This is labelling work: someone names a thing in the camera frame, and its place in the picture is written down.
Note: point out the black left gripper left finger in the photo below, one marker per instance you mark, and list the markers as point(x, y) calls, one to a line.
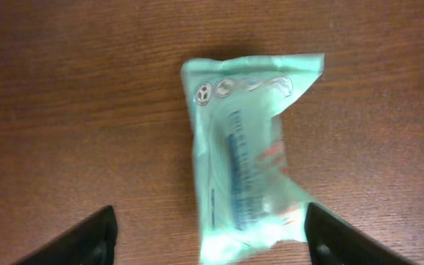
point(90, 242)

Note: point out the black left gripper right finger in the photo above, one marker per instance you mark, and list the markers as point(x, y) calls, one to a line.
point(332, 241)

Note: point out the light green wipes packet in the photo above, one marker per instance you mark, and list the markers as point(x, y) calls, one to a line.
point(247, 201)

